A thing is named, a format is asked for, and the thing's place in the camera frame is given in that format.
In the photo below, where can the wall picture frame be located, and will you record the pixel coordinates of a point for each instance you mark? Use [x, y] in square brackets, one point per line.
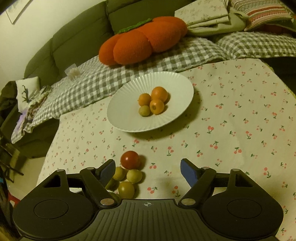
[15, 10]

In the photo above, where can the striped knitted pillow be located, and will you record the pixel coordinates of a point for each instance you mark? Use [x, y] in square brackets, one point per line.
[261, 12]

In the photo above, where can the white ribbed plate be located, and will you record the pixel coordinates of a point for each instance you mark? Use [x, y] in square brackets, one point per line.
[122, 111]

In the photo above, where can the grey checkered blanket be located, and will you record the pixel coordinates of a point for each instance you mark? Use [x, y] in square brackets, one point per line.
[99, 81]

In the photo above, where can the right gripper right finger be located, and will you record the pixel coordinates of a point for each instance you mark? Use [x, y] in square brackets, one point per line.
[202, 182]

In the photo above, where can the green-brown fruit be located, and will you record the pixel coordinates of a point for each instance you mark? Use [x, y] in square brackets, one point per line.
[126, 190]

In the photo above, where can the orange fruit front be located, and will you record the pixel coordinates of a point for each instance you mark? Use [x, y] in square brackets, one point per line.
[157, 106]

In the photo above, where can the cherry print tablecloth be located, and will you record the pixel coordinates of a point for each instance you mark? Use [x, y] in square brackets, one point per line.
[241, 116]

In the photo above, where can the orange pumpkin cushion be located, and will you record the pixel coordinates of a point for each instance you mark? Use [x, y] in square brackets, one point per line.
[136, 43]

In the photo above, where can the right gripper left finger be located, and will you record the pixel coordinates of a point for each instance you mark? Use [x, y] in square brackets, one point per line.
[93, 182]

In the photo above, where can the small yellow-green fruit on plate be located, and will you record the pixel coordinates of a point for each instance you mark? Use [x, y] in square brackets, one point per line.
[144, 111]

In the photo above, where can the red tomato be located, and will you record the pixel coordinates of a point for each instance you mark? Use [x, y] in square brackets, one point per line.
[130, 160]

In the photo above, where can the white embroidered pillow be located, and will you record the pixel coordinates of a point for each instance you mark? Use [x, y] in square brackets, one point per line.
[26, 89]

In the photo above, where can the pale yellow fruit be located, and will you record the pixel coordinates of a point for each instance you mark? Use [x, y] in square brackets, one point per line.
[134, 176]

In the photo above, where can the folded floral sheet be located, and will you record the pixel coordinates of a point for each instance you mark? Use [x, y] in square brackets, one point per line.
[207, 18]

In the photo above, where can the large orange fruit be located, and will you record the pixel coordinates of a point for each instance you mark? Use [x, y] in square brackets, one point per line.
[159, 93]

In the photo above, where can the floral cloth at sofa end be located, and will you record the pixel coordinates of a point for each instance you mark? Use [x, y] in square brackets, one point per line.
[30, 108]

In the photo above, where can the dark green sofa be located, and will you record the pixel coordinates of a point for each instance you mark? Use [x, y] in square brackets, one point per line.
[52, 35]

